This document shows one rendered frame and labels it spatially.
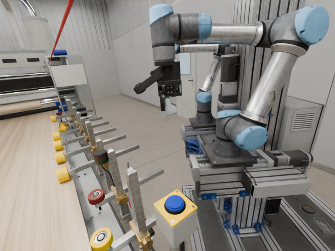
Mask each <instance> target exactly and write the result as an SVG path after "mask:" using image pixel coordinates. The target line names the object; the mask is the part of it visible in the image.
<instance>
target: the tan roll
mask: <svg viewBox="0 0 335 251"><path fill-rule="evenodd" d="M56 102H59V100H54V101H48V102H42V103H41V102H40V100H36V101H29V102H23V103H16V104H9V105H3V106H0V115H1V114H7V113H13V112H19V111H24V110H30V109H36V108H42V105H43V104H49V103H56Z"/></svg>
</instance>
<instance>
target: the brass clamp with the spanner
mask: <svg viewBox="0 0 335 251"><path fill-rule="evenodd" d="M111 191H112V192H113V193H114V195H115V199H116V201H117V204H118V205H120V206H124V205H126V204H127V202H128V198H127V195H126V193H125V191H124V194H123V195H121V196H119V197H118V196H117V194H116V191H115V188H114V186H111Z"/></svg>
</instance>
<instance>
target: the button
mask: <svg viewBox="0 0 335 251"><path fill-rule="evenodd" d="M166 207H167V209H168V210H170V211H172V212H178V211H180V210H181V209H182V208H183V207H184V200H183V198H182V197H181V196H178V195H172V196H169V197H168V198H167V200H166Z"/></svg>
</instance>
